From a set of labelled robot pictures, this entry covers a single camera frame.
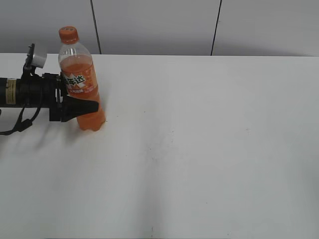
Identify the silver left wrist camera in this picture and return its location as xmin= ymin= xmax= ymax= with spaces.
xmin=24 ymin=43 xmax=47 ymax=68

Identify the orange bottle cap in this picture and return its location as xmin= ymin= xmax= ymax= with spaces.
xmin=59 ymin=26 xmax=79 ymax=44

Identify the orange soda bottle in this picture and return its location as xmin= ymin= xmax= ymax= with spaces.
xmin=58 ymin=41 xmax=106 ymax=131

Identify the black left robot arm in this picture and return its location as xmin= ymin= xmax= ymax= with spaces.
xmin=0 ymin=73 xmax=99 ymax=122

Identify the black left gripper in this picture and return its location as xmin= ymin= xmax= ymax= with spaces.
xmin=20 ymin=73 xmax=99 ymax=122

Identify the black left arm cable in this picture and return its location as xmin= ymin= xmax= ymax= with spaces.
xmin=0 ymin=67 xmax=43 ymax=136

